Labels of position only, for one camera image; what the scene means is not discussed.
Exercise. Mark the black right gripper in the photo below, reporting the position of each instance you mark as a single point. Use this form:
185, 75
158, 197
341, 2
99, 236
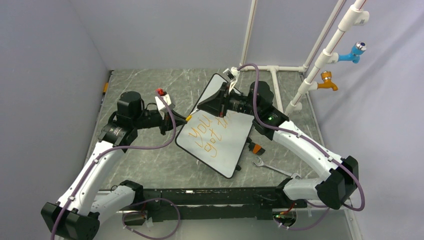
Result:
215, 104

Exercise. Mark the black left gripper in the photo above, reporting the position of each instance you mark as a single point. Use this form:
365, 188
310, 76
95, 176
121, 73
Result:
167, 123

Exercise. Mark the white whiteboard black frame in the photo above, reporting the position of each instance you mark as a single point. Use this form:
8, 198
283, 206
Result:
217, 142

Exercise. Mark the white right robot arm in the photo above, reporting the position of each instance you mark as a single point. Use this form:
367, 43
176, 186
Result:
337, 176

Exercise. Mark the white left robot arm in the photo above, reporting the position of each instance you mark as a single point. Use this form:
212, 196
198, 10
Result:
78, 214

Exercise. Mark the silver open-end wrench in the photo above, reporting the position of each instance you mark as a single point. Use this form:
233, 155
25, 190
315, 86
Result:
260, 163

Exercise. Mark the orange tap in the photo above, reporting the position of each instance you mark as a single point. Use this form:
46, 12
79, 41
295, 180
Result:
327, 83

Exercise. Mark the blue tap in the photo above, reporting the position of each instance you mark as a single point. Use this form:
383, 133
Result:
355, 54

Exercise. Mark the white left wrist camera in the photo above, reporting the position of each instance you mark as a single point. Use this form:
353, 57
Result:
162, 98

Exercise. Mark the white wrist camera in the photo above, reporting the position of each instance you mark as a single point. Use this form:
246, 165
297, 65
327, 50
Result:
162, 98
233, 74

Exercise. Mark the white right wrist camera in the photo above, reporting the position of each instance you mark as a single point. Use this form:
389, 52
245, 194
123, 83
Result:
233, 74

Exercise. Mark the orange-black pen at wall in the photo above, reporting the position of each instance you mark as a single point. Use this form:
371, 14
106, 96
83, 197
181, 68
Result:
106, 86

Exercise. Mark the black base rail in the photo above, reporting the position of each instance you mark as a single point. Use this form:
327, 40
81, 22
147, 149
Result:
261, 203

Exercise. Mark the white PVC pipe frame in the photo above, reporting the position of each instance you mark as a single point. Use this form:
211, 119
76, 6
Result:
316, 61

